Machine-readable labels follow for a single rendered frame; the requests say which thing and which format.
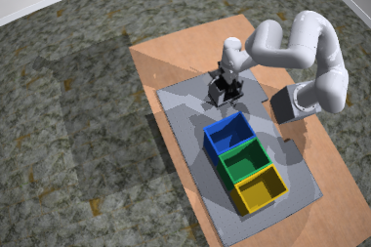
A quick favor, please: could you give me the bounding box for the yellow open-top bin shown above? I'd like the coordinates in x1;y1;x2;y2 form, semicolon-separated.
230;163;289;217

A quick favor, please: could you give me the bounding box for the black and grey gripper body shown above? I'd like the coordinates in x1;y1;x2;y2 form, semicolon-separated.
219;62;239;85

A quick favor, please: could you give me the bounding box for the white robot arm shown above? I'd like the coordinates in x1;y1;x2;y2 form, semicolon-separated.
222;11;349;113

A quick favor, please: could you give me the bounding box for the green bin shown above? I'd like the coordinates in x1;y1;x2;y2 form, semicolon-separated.
217;137;272;191

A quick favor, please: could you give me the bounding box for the blue bin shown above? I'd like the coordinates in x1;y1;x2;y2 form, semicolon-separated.
203;110;257;166

